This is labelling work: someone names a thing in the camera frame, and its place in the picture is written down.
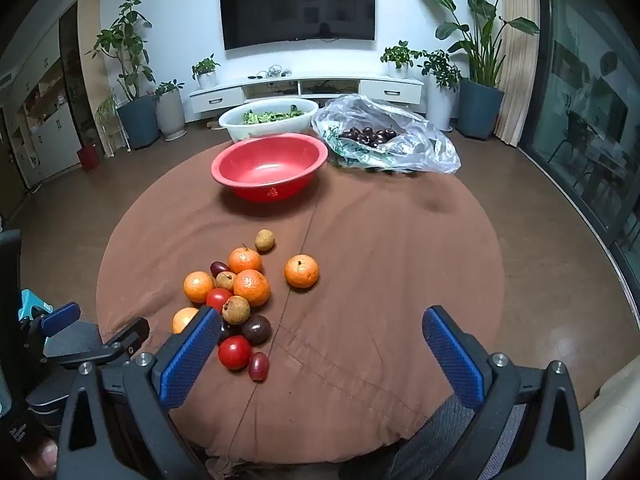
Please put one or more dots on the red grape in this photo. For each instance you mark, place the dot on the red grape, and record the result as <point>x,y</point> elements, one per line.
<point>258,365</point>

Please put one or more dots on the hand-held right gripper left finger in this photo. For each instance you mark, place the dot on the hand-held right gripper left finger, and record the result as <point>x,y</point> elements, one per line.
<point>187,360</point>

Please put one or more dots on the white television cabinet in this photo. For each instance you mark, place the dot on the white television cabinet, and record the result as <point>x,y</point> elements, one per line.
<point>220,96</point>

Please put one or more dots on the red tomato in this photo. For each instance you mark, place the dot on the red tomato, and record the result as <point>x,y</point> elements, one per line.
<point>216,299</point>
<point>234,352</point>

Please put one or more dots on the pile of dark cherries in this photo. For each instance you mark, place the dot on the pile of dark cherries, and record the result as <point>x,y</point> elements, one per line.
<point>367,136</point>

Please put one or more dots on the dark glass cabinet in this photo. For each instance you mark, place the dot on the dark glass cabinet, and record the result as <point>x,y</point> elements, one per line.
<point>75,85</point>

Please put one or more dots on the green leafy vegetables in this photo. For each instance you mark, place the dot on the green leafy vegetables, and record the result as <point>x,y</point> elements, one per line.
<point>270,116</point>

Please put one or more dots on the red bin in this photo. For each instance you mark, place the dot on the red bin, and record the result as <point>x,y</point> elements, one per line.
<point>88,157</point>

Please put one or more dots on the clear plastic bag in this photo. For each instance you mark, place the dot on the clear plastic bag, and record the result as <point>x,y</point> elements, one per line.
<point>425,150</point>

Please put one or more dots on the white plastic basin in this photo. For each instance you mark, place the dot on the white plastic basin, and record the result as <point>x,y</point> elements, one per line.
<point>235,127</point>

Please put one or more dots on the grey mesh chair seat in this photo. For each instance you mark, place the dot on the grey mesh chair seat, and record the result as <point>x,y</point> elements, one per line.
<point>440,440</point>

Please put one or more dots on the person's left hand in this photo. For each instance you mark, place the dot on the person's left hand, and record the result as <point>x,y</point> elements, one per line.
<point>40,457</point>

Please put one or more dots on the brown wooden door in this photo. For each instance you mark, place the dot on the brown wooden door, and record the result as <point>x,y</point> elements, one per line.
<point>10,170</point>

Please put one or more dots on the brown tablecloth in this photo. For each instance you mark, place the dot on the brown tablecloth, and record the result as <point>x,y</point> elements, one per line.
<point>390,260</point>

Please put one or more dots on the mandarin with stem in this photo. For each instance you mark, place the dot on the mandarin with stem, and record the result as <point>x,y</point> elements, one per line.
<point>245,261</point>

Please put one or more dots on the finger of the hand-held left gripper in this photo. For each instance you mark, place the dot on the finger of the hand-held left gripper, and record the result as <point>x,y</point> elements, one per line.
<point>60,317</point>
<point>117,342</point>

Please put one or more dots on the beige curtain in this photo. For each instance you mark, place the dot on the beige curtain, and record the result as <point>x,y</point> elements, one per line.
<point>520,60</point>

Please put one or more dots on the tall plant in blue-grey pot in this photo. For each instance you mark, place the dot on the tall plant in blue-grey pot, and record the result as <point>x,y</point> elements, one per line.
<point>140,120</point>

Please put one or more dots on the glass sliding door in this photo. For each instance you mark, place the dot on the glass sliding door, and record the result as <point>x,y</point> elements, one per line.
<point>575,110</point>

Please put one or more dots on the wall-mounted black television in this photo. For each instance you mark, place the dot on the wall-mounted black television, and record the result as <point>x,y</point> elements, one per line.
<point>295,5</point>

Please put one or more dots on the plant in tall white pot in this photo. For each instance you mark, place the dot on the plant in tall white pot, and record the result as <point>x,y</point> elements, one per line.
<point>440,105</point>

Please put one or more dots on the cream sofa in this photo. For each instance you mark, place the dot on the cream sofa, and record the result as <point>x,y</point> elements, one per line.
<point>610,410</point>

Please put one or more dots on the red plastic basin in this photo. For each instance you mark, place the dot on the red plastic basin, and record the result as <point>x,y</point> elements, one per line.
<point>265,170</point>

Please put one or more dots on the plant in ribbed white pot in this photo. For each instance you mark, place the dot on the plant in ribbed white pot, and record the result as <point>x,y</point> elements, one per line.
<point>171,112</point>

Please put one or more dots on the large-leaf plant in blue pot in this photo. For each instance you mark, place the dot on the large-leaf plant in blue pot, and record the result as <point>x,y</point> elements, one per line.
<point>480,107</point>

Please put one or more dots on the dark purple passion fruit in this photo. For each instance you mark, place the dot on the dark purple passion fruit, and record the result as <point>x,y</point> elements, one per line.
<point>256,329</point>
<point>227,332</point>

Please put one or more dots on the white storage cabinet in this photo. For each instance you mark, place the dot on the white storage cabinet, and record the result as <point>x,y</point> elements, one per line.
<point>50,140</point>

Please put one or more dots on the brown longan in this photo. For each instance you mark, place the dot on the brown longan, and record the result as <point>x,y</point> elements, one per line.
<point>264,240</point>
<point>225,280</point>
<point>236,309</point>

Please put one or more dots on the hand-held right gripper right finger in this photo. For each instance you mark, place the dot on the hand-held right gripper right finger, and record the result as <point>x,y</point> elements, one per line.
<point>452,355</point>

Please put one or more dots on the small potted plant white pot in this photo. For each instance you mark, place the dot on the small potted plant white pot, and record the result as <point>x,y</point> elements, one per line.
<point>398,62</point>
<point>206,77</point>

